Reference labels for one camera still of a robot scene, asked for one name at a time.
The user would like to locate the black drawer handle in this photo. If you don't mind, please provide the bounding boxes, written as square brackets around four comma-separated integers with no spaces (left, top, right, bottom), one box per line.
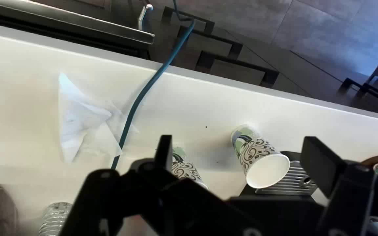
[338,76,378,115]
[177,25,244,56]
[195,50,281,88]
[160,5,216,35]

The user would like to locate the clear plastic water bottle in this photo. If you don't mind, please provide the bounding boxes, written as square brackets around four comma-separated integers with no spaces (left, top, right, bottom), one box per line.
[38,200,75,236]

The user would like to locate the white paper napkin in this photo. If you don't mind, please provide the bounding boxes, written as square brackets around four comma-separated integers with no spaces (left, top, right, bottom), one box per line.
[56,72,140,164]

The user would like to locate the patterned paper coffee cup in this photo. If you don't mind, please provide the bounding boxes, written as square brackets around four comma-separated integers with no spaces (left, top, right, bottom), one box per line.
[231,126,291,190]
[170,145,209,189]

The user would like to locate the white cable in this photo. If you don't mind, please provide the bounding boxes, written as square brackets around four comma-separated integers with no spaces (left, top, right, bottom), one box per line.
[136,2,155,31]

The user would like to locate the teal cable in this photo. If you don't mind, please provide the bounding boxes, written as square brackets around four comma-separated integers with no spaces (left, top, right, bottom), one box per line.
[109,0,198,170]

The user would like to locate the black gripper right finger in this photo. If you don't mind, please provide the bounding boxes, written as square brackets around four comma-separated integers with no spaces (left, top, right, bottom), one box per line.
[300,135,378,236]

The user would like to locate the black metal frame rail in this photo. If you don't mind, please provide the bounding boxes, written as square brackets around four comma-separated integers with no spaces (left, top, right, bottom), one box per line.
[0,0,156,60]

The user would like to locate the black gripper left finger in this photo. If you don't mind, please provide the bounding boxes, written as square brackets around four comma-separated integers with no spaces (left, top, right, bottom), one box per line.
[59,133,243,236]

